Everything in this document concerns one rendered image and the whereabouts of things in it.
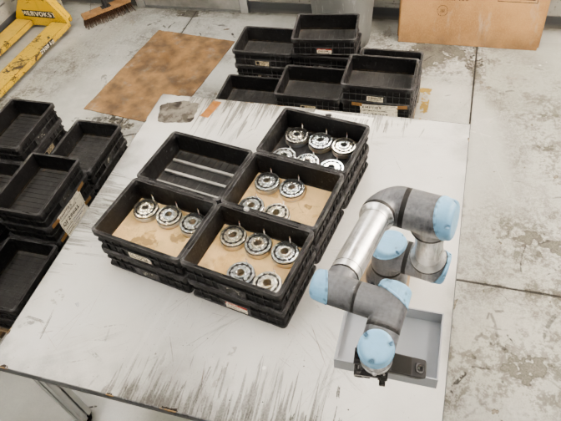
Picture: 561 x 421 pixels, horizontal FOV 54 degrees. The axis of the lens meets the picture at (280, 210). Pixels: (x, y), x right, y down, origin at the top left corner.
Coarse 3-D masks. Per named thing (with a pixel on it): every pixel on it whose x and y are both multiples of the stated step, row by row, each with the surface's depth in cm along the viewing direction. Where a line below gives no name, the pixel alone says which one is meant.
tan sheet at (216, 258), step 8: (248, 232) 213; (216, 240) 213; (272, 240) 210; (216, 248) 210; (224, 248) 210; (208, 256) 208; (216, 256) 207; (224, 256) 207; (232, 256) 207; (240, 256) 206; (248, 256) 206; (200, 264) 206; (208, 264) 205; (216, 264) 205; (224, 264) 205; (232, 264) 204; (256, 264) 203; (264, 264) 203; (272, 264) 203; (224, 272) 202; (256, 272) 201; (280, 272) 200; (288, 272) 199
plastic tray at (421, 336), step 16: (352, 320) 160; (416, 320) 158; (432, 320) 156; (352, 336) 156; (400, 336) 155; (416, 336) 154; (432, 336) 154; (336, 352) 149; (352, 352) 153; (400, 352) 152; (416, 352) 151; (432, 352) 151; (352, 368) 148; (432, 368) 148; (432, 384) 143
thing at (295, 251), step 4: (276, 244) 204; (280, 244) 205; (284, 244) 204; (288, 244) 204; (292, 244) 204; (272, 248) 203; (276, 248) 204; (292, 248) 202; (296, 248) 202; (272, 252) 202; (276, 252) 202; (292, 252) 201; (296, 252) 201; (272, 256) 201; (276, 256) 201; (280, 256) 200; (288, 256) 200; (292, 256) 200; (296, 256) 200; (276, 260) 200; (280, 260) 200; (284, 260) 200; (288, 260) 200; (292, 260) 199
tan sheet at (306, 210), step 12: (252, 192) 227; (276, 192) 226; (312, 192) 224; (324, 192) 223; (288, 204) 221; (300, 204) 220; (312, 204) 220; (324, 204) 219; (300, 216) 216; (312, 216) 215
